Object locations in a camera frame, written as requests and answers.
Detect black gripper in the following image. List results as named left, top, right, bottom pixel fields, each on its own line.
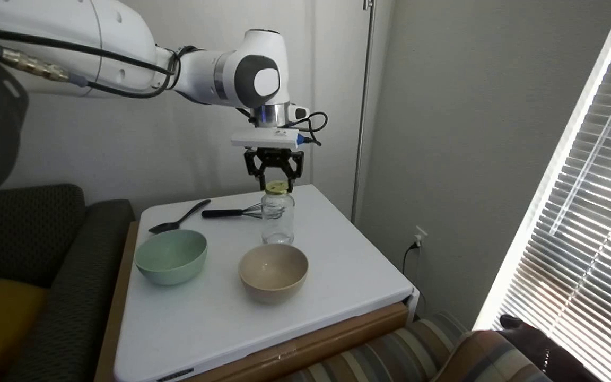
left=241, top=146, right=308, bottom=196

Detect beige bowl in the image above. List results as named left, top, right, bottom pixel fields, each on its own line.
left=237, top=243, right=311, bottom=305

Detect black ladle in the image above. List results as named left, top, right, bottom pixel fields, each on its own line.
left=147, top=197, right=213, bottom=235

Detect striped sofa back cushion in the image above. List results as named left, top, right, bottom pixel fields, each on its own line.
left=431, top=327, right=557, bottom=382

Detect white table board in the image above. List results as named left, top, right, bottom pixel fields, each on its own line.
left=94, top=219, right=421, bottom=382

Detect white wall outlet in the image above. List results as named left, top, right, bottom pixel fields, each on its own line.
left=410, top=226, right=429, bottom=251

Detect striped sofa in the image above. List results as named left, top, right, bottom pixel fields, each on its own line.
left=276, top=314, right=598, bottom=382

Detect dark grey armchair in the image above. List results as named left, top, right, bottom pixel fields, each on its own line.
left=0, top=182, right=139, bottom=382

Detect yellow cushion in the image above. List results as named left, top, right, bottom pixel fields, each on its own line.
left=0, top=276, right=49, bottom=373

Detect white window blinds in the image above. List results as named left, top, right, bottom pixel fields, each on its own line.
left=473, top=0, right=611, bottom=382

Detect green bowl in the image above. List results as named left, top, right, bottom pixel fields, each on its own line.
left=133, top=227, right=211, bottom=289

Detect gold metal jar lid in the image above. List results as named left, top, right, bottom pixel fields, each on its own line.
left=263, top=181, right=293, bottom=197

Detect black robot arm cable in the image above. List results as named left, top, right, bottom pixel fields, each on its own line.
left=0, top=26, right=196, bottom=103

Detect clear glass jar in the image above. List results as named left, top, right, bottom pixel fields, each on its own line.
left=260, top=187, right=298, bottom=247

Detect black power cable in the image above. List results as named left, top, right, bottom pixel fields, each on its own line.
left=398, top=241, right=423, bottom=281

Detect thin metal stand pole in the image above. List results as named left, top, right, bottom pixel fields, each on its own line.
left=350, top=0, right=378, bottom=209

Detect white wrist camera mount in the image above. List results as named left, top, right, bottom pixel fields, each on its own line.
left=230, top=126, right=317, bottom=154

